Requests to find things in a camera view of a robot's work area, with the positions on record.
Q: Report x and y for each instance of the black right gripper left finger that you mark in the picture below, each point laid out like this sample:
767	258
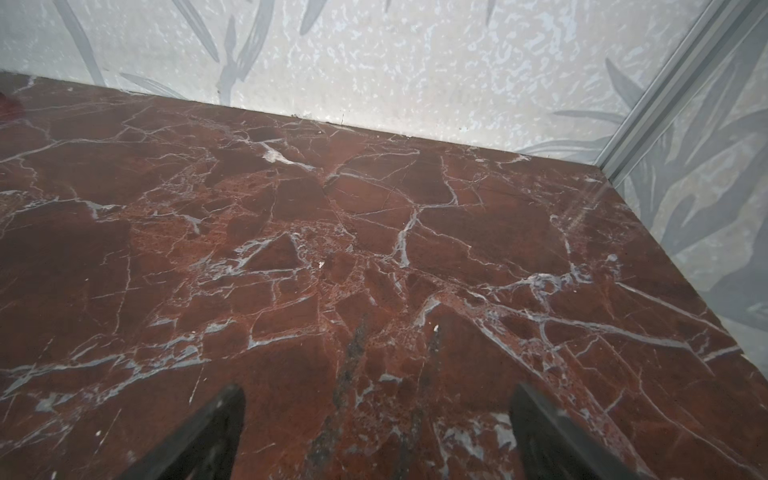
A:
203	447

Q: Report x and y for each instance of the aluminium frame post right rear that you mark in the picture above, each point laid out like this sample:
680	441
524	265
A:
721	28

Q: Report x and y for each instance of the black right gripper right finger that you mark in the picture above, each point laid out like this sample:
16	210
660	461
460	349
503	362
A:
553	446

